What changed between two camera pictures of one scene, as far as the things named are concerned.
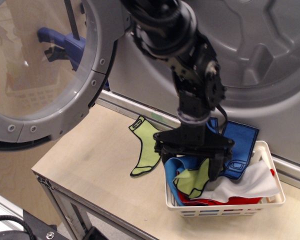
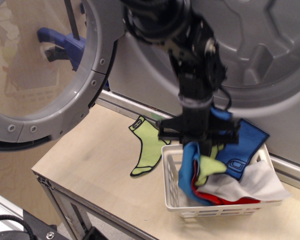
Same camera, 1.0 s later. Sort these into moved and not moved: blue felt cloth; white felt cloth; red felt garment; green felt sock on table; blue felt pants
Moved: blue felt pants; white felt cloth; red felt garment; blue felt cloth
Not moved: green felt sock on table
